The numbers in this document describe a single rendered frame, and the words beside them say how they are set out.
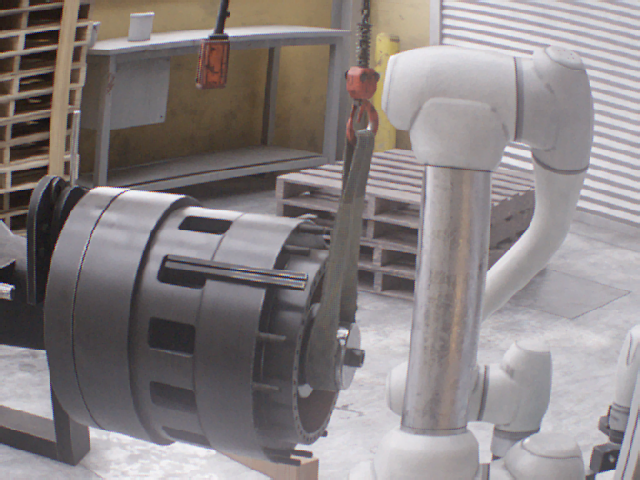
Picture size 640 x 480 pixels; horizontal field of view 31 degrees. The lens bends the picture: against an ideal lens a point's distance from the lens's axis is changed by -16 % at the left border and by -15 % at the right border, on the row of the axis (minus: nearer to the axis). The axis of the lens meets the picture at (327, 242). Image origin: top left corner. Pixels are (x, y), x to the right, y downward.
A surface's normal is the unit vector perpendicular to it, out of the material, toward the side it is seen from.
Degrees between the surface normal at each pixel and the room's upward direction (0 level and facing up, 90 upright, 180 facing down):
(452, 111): 86
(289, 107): 90
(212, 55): 90
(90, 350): 88
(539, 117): 108
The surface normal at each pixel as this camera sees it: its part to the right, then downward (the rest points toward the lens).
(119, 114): 0.73, 0.20
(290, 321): -0.20, -0.35
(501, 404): -0.14, 0.27
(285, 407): -0.29, 0.48
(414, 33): -0.68, 0.14
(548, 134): 0.02, 0.62
